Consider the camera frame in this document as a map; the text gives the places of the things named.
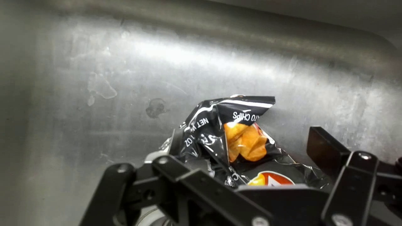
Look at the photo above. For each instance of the black Lays chips packet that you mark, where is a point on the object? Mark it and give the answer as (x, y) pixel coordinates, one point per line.
(247, 143)

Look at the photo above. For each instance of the stainless steel double sink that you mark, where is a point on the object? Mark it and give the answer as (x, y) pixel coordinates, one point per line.
(126, 84)

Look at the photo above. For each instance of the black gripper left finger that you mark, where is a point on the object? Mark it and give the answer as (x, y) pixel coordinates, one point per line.
(168, 189)

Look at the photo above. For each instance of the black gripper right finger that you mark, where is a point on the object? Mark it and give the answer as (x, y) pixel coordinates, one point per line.
(360, 184)

